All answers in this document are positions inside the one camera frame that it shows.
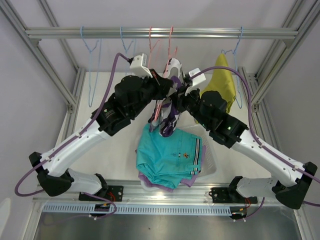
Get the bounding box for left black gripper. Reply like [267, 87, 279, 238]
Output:
[130, 69, 173, 118]

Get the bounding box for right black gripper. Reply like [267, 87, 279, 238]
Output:
[168, 84, 212, 130]

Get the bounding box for grey purple camouflage trousers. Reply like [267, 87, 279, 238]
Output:
[148, 58, 184, 138]

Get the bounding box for pink hanger of camouflage trousers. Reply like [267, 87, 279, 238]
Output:
[154, 25, 174, 120]

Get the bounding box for pink hanger of teal trousers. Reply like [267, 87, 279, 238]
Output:
[147, 26, 161, 67]

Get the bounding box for blue hanger of purple trousers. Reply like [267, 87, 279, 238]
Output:
[119, 26, 138, 76]

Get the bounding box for teal trousers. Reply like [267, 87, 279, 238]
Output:
[136, 124, 204, 190]

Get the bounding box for light blue wire hanger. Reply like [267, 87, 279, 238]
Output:
[80, 26, 102, 108]

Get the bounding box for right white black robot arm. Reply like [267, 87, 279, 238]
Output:
[172, 71, 318, 210]

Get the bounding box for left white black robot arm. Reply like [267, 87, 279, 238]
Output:
[29, 70, 174, 201]

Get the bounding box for yellow trousers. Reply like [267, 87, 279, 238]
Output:
[200, 69, 236, 114]

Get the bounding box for blue hanger of yellow trousers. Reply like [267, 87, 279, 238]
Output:
[221, 26, 244, 109]

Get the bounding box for white plastic basket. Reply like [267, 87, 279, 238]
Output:
[136, 124, 221, 193]

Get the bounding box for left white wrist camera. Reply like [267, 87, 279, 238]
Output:
[129, 53, 152, 78]

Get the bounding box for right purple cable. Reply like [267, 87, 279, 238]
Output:
[189, 66, 320, 221]

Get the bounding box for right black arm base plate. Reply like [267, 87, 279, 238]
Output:
[209, 186, 258, 221]

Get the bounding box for aluminium frame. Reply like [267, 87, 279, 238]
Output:
[0, 0, 320, 240]

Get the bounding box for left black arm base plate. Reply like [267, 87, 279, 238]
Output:
[78, 185, 125, 216]

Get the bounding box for aluminium hanging rail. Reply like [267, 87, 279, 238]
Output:
[25, 27, 299, 40]

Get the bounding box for white slotted cable duct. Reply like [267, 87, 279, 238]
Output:
[42, 203, 232, 216]

